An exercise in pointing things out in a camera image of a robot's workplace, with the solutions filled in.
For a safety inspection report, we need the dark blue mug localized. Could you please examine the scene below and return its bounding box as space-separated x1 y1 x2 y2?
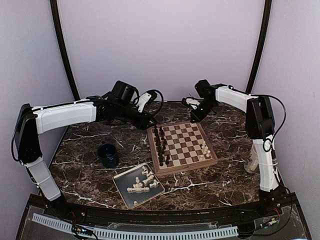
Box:
97 143 119 169

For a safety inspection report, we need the cream white mug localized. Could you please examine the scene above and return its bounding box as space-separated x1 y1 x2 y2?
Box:
244 144 259 174

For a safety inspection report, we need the white chess knight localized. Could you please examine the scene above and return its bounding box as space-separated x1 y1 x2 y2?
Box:
201 141 207 149

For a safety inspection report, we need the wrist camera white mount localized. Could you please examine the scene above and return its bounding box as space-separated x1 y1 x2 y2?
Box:
181 97 200 110
135 90 158 113

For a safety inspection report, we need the left black frame post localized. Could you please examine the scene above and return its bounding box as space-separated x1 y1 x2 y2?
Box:
49 0 80 100

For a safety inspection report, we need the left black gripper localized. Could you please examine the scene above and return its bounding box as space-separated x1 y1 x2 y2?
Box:
115 102 158 130

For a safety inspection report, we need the metal tray wooden rim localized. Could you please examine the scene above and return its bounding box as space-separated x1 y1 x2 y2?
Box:
113 163 165 210

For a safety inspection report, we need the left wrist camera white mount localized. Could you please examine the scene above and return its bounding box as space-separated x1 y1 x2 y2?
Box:
135 90 158 113

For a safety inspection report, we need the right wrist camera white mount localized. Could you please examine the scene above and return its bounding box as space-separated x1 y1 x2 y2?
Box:
181 97 200 110

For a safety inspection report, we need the white slotted cable duct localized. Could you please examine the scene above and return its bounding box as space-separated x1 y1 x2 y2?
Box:
31 213 239 240

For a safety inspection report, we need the white chess pieces pile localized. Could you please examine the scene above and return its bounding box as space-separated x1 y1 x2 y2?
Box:
126 165 160 194

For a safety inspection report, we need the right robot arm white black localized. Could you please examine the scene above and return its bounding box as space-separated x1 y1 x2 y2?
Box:
190 79 280 192

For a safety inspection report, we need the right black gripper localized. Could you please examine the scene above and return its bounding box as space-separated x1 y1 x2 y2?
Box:
191 99 217 123

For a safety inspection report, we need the black front rail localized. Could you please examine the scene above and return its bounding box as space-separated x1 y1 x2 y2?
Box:
66 202 261 225

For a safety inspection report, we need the wooden chess board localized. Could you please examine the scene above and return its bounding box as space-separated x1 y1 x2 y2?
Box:
147 121 218 177

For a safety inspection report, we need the black chess pieces row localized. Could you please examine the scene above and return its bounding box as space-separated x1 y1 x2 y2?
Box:
153 126 170 167

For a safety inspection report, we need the right black frame post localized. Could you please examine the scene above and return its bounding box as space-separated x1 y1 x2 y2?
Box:
245 0 272 94

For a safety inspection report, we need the black frame post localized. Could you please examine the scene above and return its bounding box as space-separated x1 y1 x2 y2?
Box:
245 0 272 94
49 0 80 100

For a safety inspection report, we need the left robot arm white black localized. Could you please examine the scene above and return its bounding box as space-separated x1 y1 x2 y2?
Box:
11 80 160 218

